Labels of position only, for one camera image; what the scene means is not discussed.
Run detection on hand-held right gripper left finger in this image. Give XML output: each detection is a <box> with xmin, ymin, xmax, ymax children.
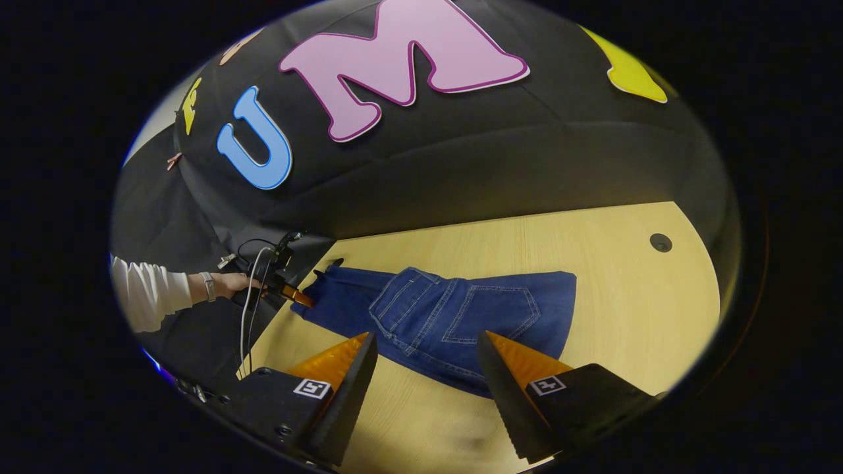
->
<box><xmin>221</xmin><ymin>331</ymin><xmax>379</xmax><ymax>468</ymax></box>

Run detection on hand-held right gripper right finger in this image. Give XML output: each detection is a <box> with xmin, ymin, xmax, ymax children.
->
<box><xmin>477</xmin><ymin>330</ymin><xmax>666</xmax><ymax>465</ymax></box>

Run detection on blue denim jeans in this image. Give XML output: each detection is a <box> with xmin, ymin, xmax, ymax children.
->
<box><xmin>290</xmin><ymin>265</ymin><xmax>578</xmax><ymax>399</ymax></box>

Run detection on black backdrop cloth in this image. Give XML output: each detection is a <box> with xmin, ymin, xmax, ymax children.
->
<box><xmin>111</xmin><ymin>0</ymin><xmax>742</xmax><ymax>396</ymax></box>

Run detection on white cable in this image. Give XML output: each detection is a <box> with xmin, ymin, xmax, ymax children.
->
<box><xmin>238</xmin><ymin>246</ymin><xmax>276</xmax><ymax>381</ymax></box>

